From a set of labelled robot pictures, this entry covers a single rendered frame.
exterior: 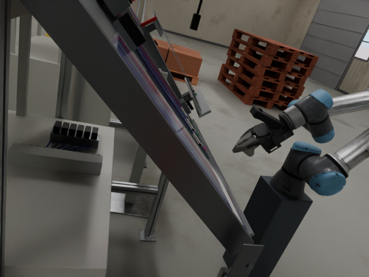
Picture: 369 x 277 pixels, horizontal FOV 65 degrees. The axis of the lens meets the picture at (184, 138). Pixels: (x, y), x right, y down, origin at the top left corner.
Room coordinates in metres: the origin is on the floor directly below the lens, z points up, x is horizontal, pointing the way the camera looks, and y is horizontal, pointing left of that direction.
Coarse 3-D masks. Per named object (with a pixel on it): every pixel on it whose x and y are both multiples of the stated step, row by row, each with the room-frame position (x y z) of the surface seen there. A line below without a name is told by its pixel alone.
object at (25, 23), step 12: (12, 0) 0.76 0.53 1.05; (12, 12) 0.76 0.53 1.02; (24, 12) 0.86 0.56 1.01; (24, 24) 0.95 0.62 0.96; (24, 36) 0.95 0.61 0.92; (24, 48) 0.95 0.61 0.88; (24, 60) 0.95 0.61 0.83; (24, 72) 0.95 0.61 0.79; (24, 84) 0.96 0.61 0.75; (24, 96) 0.96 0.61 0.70; (24, 108) 0.96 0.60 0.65
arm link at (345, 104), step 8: (368, 88) 1.25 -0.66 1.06; (336, 96) 1.20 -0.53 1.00; (344, 96) 1.19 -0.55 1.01; (352, 96) 1.19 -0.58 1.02; (360, 96) 1.19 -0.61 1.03; (368, 96) 1.20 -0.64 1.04; (288, 104) 1.17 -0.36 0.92; (336, 104) 1.15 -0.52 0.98; (344, 104) 1.15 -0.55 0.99; (352, 104) 1.16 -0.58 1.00; (360, 104) 1.17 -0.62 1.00; (368, 104) 1.19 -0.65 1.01; (328, 112) 1.13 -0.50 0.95; (336, 112) 1.14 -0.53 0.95; (344, 112) 1.16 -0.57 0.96
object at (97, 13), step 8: (88, 0) 0.58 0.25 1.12; (96, 0) 0.70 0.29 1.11; (88, 8) 0.52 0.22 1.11; (96, 8) 0.61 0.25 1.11; (96, 16) 0.54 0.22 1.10; (104, 16) 0.65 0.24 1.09; (104, 24) 0.58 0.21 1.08; (112, 24) 0.70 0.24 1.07; (112, 32) 0.61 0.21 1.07; (112, 40) 0.54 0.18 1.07; (136, 56) 0.77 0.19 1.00
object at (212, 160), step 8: (192, 120) 1.17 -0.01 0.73; (200, 136) 1.03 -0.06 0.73; (208, 152) 0.92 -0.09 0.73; (216, 168) 0.82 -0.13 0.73; (224, 176) 0.78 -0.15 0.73; (224, 184) 0.74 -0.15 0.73; (232, 192) 0.71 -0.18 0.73; (232, 200) 0.67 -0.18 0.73; (240, 208) 0.64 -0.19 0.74; (240, 216) 0.61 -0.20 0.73; (248, 224) 0.58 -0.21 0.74; (248, 232) 0.56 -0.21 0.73
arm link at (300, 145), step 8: (296, 144) 1.17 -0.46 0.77; (304, 144) 1.18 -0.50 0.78; (296, 152) 1.15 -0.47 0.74; (304, 152) 1.13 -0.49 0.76; (312, 152) 1.12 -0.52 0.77; (320, 152) 1.14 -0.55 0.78; (288, 160) 1.16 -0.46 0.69; (296, 160) 1.12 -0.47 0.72; (288, 168) 1.15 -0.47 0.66; (296, 168) 1.11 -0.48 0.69
